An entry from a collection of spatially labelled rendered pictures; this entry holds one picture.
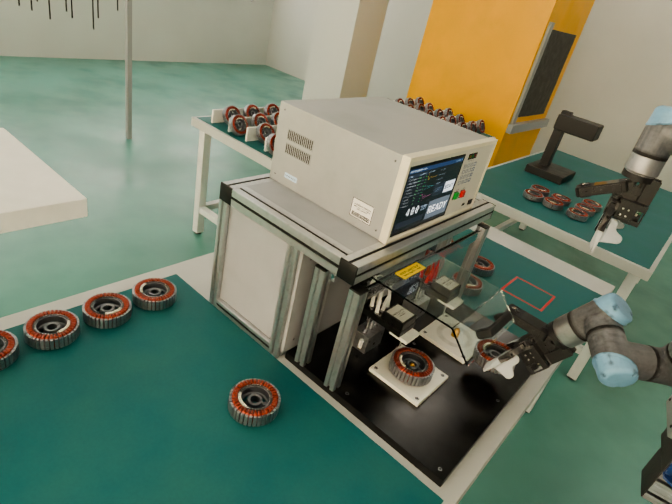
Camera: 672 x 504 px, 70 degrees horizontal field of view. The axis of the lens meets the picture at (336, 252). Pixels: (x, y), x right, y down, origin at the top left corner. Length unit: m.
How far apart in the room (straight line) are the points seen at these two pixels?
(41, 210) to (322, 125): 0.60
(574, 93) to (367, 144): 5.50
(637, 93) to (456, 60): 2.23
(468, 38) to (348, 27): 1.11
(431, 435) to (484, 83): 3.98
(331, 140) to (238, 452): 0.69
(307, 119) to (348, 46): 3.86
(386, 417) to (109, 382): 0.62
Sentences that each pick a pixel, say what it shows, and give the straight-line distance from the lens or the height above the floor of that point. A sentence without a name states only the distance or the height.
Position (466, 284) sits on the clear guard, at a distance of 1.14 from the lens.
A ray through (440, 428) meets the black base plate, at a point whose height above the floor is 0.77.
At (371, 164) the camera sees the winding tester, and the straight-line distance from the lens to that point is 1.06.
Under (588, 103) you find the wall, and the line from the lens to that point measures 6.43.
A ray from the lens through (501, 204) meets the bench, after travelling 2.74.
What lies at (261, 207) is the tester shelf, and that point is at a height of 1.11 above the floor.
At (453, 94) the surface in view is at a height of 0.88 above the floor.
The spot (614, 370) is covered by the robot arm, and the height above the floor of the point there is 1.05.
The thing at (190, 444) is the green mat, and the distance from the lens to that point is 1.07.
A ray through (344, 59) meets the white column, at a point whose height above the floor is 0.93.
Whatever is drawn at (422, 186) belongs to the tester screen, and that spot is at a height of 1.24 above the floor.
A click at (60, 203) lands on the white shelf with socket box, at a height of 1.20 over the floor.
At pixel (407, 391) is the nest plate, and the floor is 0.78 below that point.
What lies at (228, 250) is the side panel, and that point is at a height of 0.94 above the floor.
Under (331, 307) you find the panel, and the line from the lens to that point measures 1.30.
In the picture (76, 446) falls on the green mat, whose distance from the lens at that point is 1.09.
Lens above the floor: 1.60
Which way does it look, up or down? 29 degrees down
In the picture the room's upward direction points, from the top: 14 degrees clockwise
